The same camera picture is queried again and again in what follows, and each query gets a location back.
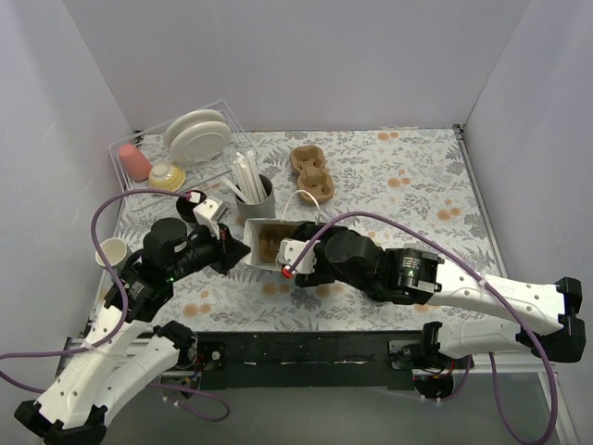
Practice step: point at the white ceramic plate front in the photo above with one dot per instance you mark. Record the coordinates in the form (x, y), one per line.
(200, 142)

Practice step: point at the stack of black cups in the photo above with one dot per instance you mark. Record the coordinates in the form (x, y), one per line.
(185, 206)

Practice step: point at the yellow polka dot bowl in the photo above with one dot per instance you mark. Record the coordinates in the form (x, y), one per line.
(166, 176)

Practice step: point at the wrapped white straws bundle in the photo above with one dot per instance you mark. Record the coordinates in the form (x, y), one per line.
(246, 182)

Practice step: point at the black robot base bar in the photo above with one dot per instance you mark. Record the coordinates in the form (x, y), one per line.
(297, 359)

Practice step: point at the white ceramic plate back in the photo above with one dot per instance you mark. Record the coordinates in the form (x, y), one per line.
(189, 119)

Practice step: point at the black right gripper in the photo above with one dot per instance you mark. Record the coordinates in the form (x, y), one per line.
(305, 276)

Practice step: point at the light blue paper bag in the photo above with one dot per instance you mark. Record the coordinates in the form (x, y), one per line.
(253, 226)

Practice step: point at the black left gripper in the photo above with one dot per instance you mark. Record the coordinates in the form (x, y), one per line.
(224, 250)

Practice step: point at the brown cardboard cup carrier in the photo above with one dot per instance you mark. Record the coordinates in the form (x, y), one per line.
(270, 238)

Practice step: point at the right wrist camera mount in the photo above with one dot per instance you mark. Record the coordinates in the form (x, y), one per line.
(293, 258)

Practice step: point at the white ceramic plate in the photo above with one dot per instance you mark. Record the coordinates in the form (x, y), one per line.
(200, 142)
(189, 119)

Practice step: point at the pink plastic cup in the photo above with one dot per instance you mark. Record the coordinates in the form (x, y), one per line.
(134, 162)

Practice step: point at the grey cylindrical straw holder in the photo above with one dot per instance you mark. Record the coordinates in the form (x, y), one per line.
(264, 210)

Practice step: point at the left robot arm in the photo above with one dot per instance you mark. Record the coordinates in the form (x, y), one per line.
(97, 382)

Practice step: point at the grey-green ceramic mug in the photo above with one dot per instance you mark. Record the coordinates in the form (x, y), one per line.
(116, 251)

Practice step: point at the white wire dish rack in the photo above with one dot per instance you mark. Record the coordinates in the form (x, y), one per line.
(150, 142)

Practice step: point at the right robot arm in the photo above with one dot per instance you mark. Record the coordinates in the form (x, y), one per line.
(542, 319)

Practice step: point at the floral patterned table mat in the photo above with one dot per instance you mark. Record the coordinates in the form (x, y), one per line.
(396, 186)

